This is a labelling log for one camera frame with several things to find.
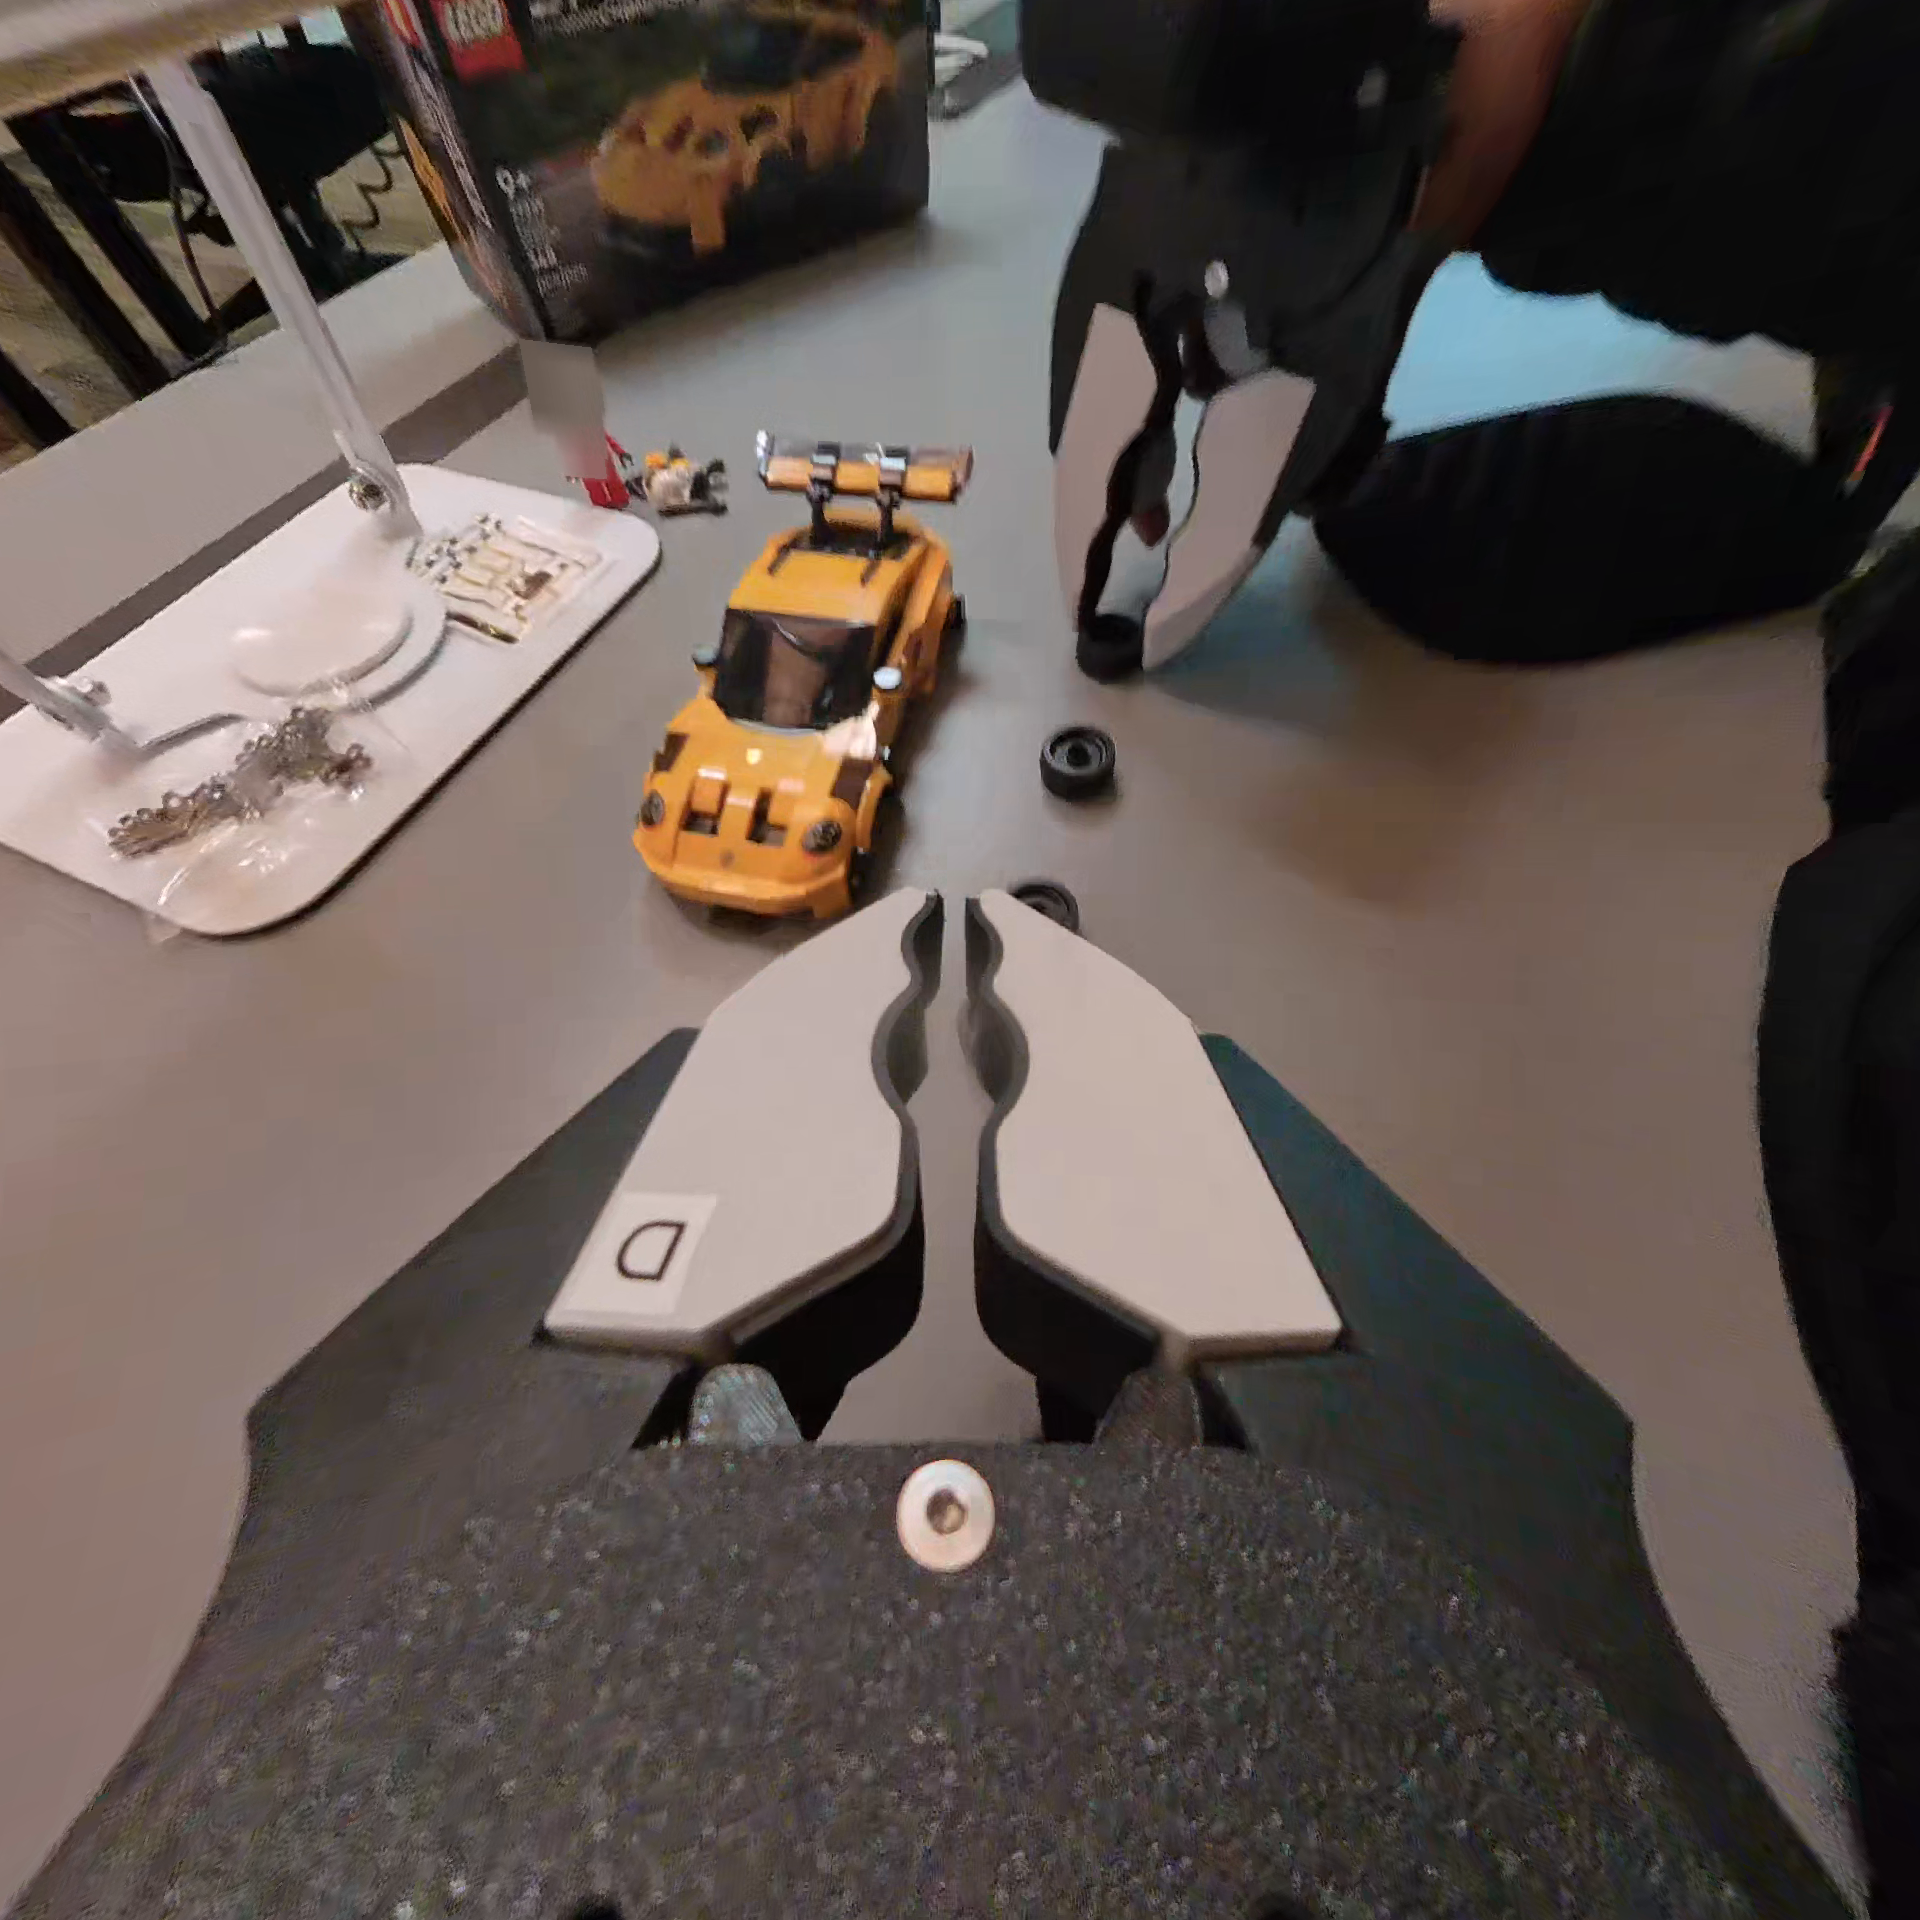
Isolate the clear plastic parts bag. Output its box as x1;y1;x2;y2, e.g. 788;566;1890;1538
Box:
104;701;384;939

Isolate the white metal book stand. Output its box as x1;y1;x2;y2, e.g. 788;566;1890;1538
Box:
0;0;666;942

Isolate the yellow lego car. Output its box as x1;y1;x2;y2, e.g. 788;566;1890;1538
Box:
633;429;976;922

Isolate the lego sticker sheet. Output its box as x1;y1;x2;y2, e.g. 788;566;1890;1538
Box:
405;510;608;647

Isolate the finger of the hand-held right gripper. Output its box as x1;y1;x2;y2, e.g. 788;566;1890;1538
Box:
1141;364;1322;671
1049;300;1191;636

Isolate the small white yellow lego piece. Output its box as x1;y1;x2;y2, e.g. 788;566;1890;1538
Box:
626;442;732;519

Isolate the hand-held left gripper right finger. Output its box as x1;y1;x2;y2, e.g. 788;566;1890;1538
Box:
962;887;1344;1442

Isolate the person's right hand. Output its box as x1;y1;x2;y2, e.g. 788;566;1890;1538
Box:
1418;0;1537;248

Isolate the lego set box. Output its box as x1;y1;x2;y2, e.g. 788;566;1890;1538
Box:
381;0;935;346

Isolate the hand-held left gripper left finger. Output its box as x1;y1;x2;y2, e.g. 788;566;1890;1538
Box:
545;887;946;1442

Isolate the black textured chair armrest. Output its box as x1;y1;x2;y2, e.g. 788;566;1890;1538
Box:
1317;394;1869;664

